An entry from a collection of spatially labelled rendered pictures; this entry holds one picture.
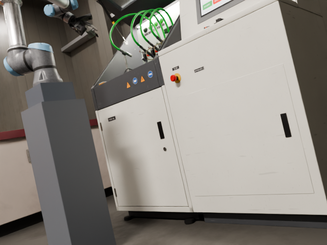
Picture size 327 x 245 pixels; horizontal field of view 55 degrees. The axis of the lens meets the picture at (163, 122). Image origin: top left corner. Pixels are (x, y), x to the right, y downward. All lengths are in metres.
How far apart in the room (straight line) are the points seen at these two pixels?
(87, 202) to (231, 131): 0.78
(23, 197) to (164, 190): 1.46
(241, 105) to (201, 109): 0.23
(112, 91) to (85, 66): 3.73
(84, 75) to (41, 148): 4.25
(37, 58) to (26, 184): 1.50
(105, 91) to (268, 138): 1.17
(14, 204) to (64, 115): 1.47
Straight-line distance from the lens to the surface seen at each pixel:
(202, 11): 1.93
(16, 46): 1.84
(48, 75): 1.70
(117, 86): 2.04
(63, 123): 1.60
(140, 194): 2.05
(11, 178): 2.93
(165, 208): 1.92
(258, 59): 1.42
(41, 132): 1.61
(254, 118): 1.44
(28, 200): 2.99
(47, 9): 2.30
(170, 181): 1.82
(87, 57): 5.74
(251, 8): 1.46
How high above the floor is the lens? 0.53
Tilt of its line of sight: 2 degrees up
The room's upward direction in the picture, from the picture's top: 13 degrees counter-clockwise
